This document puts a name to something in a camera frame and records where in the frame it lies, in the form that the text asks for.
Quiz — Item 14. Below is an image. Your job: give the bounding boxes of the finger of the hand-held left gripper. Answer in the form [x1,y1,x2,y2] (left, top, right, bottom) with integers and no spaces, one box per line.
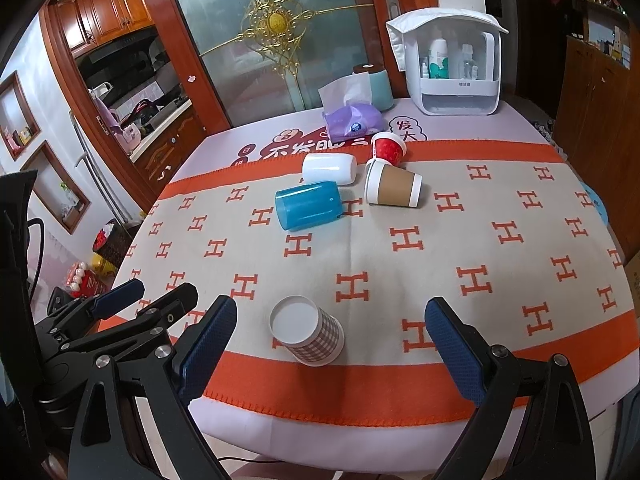
[59,282,200,357]
[36,279,146,342]

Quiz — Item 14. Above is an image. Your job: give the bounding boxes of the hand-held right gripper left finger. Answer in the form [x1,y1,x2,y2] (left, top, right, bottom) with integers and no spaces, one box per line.
[67,295,238,480]

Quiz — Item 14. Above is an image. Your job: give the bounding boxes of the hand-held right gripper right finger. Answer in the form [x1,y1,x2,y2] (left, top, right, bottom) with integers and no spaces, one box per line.
[424,296,597,480]

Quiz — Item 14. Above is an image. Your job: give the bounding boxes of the checked paper cup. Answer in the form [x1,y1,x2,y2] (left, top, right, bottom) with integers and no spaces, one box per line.
[269,295,346,367]

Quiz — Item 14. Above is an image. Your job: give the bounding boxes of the blue plastic cup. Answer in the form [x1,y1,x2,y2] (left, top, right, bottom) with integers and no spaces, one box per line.
[275,180,345,232]

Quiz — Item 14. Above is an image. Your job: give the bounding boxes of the brown sleeve paper cup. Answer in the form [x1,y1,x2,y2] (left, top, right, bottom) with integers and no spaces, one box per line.
[364,158,424,208]

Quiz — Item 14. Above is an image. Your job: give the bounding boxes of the white plastic cup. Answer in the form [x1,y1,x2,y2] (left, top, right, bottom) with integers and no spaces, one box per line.
[302,153,358,186]

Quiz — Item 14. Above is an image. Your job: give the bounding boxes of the red paper cup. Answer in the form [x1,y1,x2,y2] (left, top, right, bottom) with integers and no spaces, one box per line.
[370,131,407,167]

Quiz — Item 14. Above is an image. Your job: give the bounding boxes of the yellow bottle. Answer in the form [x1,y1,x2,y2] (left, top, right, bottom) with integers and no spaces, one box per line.
[92,253,119,277]

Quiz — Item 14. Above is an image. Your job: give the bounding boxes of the red gift box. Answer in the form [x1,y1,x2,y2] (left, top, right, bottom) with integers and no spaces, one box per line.
[65,260,109,297]

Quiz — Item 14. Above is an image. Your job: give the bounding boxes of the dark woven basket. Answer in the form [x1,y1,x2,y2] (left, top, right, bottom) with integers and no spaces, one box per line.
[91,219,134,269]

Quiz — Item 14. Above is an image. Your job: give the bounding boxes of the orange patterned blanket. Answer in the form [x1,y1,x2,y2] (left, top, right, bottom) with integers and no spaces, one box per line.
[106,142,640,402]

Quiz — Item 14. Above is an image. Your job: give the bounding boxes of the silver refrigerator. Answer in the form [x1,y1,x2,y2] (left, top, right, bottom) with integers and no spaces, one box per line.
[69,110,137,227]

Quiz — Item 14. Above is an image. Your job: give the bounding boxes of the wooden kitchen counter cabinet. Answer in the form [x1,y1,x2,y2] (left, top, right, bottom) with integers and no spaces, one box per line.
[129,104,212,197]

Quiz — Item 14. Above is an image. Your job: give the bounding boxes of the pink bag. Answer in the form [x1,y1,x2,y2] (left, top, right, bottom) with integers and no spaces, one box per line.
[96,94,144,157]

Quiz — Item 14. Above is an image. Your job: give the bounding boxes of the pink printed tablecloth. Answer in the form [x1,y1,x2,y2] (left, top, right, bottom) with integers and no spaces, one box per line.
[111,99,640,457]

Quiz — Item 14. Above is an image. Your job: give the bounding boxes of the blue round stool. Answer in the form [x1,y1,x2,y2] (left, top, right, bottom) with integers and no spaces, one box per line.
[581,181,609,227]

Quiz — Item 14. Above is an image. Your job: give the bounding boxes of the black range hood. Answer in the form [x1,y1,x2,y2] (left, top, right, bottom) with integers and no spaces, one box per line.
[75,27,162,80]

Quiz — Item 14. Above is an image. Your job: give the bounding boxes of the purple tissue pack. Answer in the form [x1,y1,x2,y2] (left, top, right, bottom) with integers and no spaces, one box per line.
[322,104,386,142]

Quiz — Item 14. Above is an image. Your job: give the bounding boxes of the white cosmetic organizer box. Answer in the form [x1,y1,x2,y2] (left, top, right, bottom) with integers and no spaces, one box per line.
[386,7,510,117]

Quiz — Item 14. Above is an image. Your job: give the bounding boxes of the teal cylinder tissue holder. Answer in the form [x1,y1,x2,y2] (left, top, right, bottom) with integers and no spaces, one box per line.
[352,64,395,111]

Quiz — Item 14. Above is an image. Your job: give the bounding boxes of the white tissue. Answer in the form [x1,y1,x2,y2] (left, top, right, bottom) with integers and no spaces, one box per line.
[318,74,376,111]

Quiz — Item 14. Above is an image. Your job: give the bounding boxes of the frosted glass door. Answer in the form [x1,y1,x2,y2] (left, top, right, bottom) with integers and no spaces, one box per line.
[161,0,382,129]

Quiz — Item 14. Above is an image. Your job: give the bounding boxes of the clear small bottle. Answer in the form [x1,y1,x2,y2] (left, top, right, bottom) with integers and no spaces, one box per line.
[459,45,479,80]

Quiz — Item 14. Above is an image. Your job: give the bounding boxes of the white green bottle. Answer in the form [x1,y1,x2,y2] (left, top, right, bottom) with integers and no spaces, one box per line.
[427,39,450,80]

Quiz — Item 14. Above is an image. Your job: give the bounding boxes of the dark wooden cabinet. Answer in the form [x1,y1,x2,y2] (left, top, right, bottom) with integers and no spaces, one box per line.
[564,34,640,201]

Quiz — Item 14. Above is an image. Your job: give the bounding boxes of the black cable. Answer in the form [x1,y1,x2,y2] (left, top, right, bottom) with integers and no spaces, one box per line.
[24,217,49,306]

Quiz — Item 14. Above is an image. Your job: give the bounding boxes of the wooden framed wall niche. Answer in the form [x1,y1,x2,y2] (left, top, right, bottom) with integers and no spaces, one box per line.
[0,70,42,162]
[20,140,92,235]

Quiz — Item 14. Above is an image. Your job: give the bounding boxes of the wooden kitchen wall cabinets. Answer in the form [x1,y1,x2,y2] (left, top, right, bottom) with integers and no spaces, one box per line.
[49,0,157,59]

